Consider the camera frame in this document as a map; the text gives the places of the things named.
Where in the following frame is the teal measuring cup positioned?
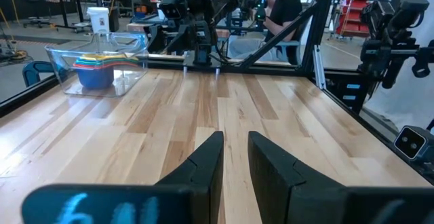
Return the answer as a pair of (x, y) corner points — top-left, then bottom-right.
(74, 60), (139, 65)

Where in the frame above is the red measuring cup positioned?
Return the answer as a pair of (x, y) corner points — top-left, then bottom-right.
(72, 63), (140, 71)

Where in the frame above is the red shelf rack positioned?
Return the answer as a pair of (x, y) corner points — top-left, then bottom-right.
(335, 0), (373, 37)

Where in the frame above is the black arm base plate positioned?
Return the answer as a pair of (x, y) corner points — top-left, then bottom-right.
(182, 50), (223, 70)

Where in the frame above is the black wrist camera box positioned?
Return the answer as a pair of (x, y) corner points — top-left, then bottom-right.
(158, 0), (186, 20)

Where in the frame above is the yellow measuring cup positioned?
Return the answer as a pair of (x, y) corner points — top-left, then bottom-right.
(81, 54), (136, 60)

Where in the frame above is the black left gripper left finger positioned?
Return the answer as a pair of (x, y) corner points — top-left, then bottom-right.
(21, 130), (225, 224)

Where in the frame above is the yellow coiled cable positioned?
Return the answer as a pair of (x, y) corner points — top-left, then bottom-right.
(0, 43), (33, 66)

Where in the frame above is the clear plastic basket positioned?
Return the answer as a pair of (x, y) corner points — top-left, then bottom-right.
(44, 31), (151, 98)

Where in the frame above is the white bucket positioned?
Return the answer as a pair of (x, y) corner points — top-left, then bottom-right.
(86, 6), (111, 34)

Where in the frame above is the black table-level camera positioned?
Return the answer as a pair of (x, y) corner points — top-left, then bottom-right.
(393, 125), (428, 161)

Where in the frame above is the green measuring cup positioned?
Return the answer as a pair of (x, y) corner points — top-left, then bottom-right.
(75, 56), (138, 64)

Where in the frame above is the person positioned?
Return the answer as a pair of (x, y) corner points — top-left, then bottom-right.
(227, 0), (303, 62)

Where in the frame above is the black camera rig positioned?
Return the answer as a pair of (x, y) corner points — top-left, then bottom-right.
(358, 0), (434, 90)

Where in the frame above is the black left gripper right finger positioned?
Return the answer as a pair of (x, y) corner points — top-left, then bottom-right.
(247, 130), (434, 224)

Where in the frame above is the office chair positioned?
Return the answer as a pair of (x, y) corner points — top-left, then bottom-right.
(16, 0), (52, 29)

